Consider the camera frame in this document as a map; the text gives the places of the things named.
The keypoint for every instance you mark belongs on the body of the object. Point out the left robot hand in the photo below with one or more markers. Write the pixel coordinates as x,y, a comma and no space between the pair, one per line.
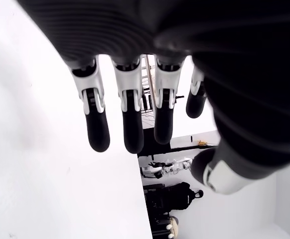
209,37

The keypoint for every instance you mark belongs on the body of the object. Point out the small yellow object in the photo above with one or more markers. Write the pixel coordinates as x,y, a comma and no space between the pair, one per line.
201,143

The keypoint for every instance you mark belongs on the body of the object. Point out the white humanoid robot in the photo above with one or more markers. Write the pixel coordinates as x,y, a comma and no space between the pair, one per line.
157,169

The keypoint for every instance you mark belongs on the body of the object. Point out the black backpack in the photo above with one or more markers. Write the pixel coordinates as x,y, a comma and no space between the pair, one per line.
182,196

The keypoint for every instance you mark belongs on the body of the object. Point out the black equipment case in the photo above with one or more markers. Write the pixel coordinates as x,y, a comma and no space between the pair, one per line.
157,199

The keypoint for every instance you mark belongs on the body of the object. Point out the white sneaker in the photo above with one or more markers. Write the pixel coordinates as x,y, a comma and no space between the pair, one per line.
173,226

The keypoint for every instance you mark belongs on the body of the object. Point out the metal rack frame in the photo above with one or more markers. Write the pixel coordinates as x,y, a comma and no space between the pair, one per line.
148,82

